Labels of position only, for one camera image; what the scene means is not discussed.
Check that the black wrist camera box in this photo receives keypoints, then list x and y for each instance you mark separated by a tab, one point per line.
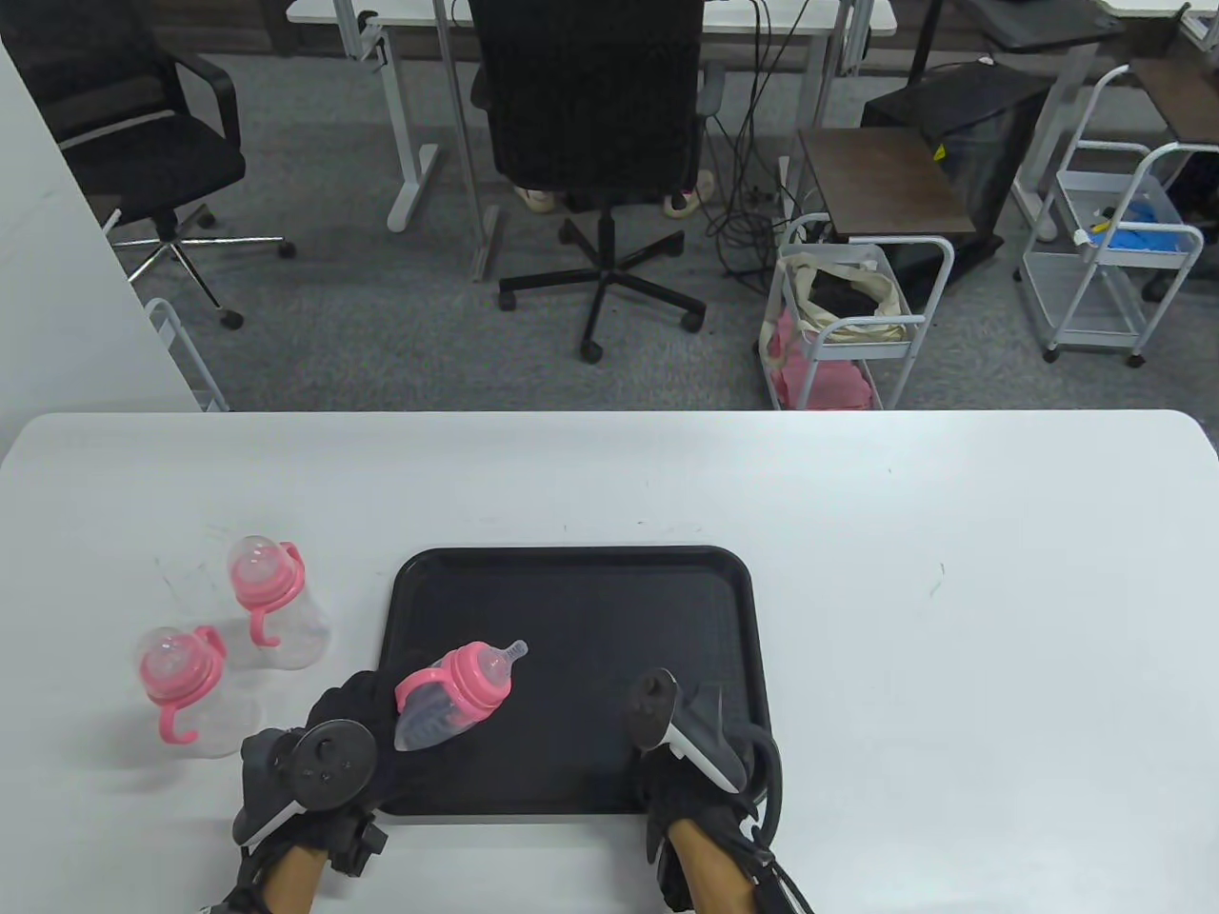
781	890

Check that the black and white controller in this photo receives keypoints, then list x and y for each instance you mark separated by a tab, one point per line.
329	757
700	747

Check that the black plastic tray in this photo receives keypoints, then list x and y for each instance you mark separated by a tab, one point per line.
619	609

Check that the pink bag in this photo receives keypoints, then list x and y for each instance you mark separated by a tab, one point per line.
838	386

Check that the person's right forearm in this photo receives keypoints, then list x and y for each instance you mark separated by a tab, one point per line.
714	871

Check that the black wrist sensor module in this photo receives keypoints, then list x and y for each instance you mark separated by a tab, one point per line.
360	843

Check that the black office chair with armrests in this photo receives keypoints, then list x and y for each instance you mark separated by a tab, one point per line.
143	162

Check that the person's left forearm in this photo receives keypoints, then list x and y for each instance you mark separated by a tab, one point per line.
290	881

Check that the white partition board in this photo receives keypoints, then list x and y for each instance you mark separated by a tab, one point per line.
57	286

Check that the person's left hand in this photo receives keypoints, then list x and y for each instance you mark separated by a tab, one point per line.
362	700

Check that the brown side table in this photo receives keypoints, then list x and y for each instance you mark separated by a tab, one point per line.
886	181

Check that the beige tote bag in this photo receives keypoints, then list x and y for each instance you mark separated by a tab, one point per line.
890	305

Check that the white desk with legs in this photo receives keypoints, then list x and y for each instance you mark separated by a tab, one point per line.
324	9

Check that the black desk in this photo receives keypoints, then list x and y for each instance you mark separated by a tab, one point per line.
1038	24

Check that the blue cloth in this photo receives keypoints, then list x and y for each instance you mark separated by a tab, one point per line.
1143	238

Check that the person's right hand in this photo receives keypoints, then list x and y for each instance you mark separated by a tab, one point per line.
681	795

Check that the white trolley cart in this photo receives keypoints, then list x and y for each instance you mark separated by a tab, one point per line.
1086	286
857	350

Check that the aluminium frame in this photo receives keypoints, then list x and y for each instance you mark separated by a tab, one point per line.
488	243

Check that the black high-back office chair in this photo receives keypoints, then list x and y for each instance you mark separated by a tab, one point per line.
590	95

